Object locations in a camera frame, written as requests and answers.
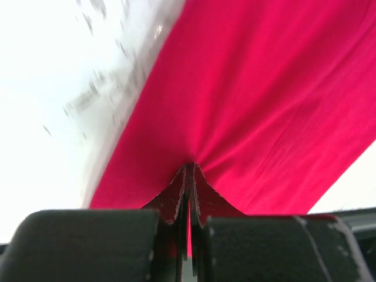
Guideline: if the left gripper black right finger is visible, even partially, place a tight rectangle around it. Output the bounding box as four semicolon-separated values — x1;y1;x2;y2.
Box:
189;163;244;281

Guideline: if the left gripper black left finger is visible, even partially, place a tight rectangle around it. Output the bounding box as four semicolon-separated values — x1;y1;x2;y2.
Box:
143;165;189;281

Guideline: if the crimson red t shirt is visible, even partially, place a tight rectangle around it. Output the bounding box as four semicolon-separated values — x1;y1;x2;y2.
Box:
89;0;376;256

